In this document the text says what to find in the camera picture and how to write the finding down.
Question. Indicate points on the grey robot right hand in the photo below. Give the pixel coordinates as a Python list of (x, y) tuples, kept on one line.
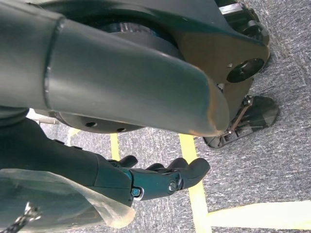
[(72, 164)]

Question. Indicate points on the robot right arm ribbed sleeve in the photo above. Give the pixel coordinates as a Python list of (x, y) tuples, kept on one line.
[(12, 115)]

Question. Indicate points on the dark robot right leg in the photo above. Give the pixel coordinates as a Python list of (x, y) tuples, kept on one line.
[(121, 80)]

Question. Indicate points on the clear plastic sheet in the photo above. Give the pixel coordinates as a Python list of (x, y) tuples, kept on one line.
[(60, 205)]

